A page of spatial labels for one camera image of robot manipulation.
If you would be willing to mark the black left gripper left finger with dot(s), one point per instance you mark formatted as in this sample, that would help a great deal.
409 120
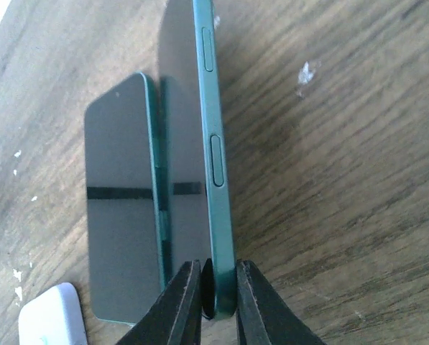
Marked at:
175 317

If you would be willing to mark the black phone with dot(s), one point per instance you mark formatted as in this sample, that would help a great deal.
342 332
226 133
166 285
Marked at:
126 268

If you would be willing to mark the lavender phone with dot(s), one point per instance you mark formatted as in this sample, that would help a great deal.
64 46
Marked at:
54 317

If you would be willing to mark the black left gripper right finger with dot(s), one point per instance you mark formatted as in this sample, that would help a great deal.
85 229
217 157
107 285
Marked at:
262 315

